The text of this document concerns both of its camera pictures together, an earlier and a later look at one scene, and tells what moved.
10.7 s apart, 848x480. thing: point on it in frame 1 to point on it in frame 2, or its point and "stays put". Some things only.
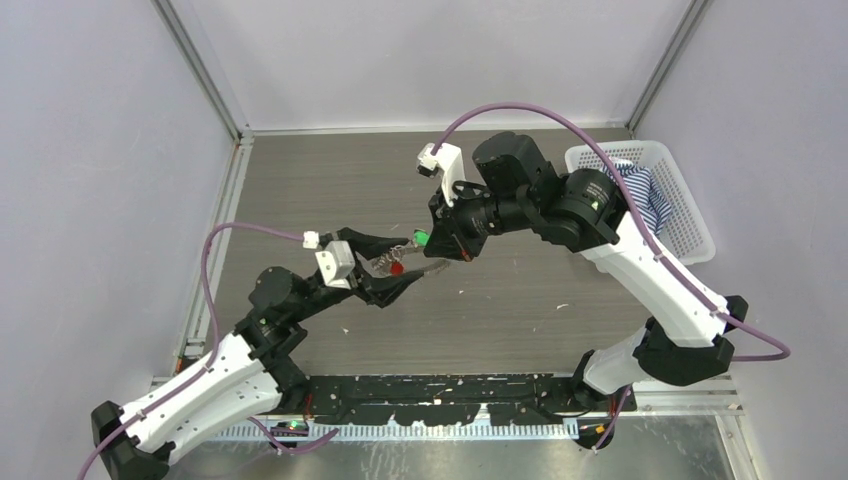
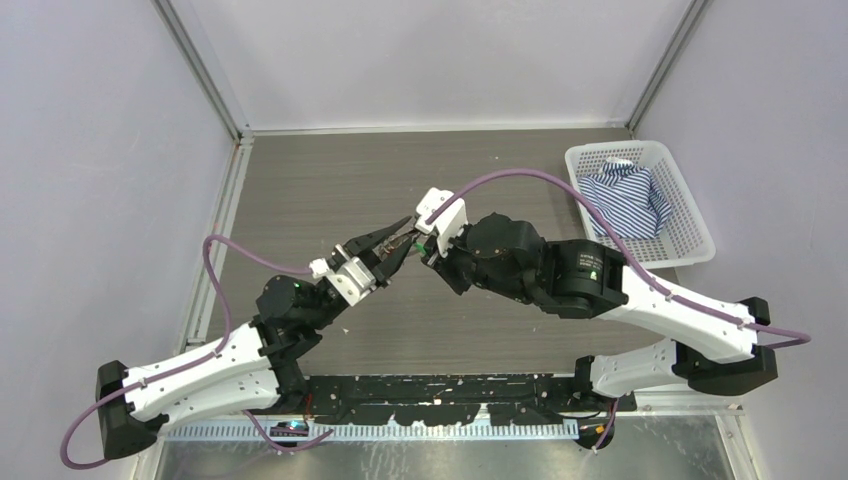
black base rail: x=443 y=400 stays put
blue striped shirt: x=653 y=206 stays put
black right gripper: x=447 y=236 to x=444 y=265
